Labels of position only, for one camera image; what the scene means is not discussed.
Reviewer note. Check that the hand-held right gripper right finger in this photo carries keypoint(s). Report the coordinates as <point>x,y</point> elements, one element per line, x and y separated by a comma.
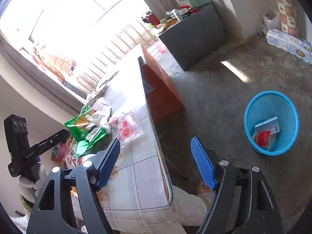
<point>203,165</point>

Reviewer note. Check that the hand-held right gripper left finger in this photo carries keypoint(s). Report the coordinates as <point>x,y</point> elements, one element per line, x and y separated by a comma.
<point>107,165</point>

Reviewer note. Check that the blue plastic wastebasket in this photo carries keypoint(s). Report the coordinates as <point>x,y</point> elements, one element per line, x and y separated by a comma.
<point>285,117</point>

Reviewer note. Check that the person's left forearm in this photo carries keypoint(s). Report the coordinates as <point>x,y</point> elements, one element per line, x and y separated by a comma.
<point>25,201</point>

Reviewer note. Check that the person's left hand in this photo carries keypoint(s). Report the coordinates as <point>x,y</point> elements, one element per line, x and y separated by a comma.
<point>39,180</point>

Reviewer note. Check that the person's foot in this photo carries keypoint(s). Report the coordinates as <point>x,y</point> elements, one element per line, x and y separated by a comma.
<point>204,187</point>

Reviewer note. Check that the floral plastic tablecloth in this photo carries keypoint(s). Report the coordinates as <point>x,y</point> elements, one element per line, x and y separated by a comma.
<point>136,175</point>

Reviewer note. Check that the white bag with red print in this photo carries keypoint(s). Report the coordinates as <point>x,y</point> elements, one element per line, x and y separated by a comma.
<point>73,160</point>

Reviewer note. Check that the clear bag with pink pieces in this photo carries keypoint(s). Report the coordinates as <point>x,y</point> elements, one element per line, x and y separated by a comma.
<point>126,129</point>

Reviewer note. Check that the pink plastic bag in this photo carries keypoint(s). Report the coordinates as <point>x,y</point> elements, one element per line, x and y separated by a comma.
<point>61,152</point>

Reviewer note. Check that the white fleece garment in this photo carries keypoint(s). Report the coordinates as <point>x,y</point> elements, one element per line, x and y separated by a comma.
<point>187,207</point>

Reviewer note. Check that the large green snack bag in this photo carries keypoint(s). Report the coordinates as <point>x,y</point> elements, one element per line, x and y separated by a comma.
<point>78,129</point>

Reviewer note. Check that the white glove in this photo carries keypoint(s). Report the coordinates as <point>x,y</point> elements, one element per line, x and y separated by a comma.
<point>100,119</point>

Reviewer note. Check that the red wrapper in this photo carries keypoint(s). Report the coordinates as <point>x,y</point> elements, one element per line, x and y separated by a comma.
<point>262,137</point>

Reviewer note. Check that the white and blue box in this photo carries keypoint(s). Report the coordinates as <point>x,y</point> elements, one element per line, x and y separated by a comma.
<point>268,125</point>

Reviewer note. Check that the orange wooden table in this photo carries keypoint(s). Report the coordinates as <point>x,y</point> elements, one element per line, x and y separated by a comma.
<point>158,85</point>

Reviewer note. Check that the peach quilt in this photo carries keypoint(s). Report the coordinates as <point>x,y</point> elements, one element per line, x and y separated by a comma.
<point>58,61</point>

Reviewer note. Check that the pink plastic cup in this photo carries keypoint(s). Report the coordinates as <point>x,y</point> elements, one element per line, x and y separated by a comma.
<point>159,47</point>

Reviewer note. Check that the dark cluttered side table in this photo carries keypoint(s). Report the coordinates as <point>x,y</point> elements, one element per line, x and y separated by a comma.
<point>195,39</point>

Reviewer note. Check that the window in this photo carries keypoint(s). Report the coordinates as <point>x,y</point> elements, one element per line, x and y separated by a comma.
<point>73,17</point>

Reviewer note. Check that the patterned tissue pack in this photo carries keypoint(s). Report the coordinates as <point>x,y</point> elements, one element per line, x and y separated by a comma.
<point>287,43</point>

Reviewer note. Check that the silver metal cup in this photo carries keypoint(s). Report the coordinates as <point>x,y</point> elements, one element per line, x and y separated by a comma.
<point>176,14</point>

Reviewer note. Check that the red thermos cup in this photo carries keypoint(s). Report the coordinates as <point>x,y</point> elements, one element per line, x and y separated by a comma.
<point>153,19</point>

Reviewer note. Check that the white plastic bag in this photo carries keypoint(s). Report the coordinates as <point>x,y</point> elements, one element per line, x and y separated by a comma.
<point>271,22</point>

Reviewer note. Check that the green plastic basket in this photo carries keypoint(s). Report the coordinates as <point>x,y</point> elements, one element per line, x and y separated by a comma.
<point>197,0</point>

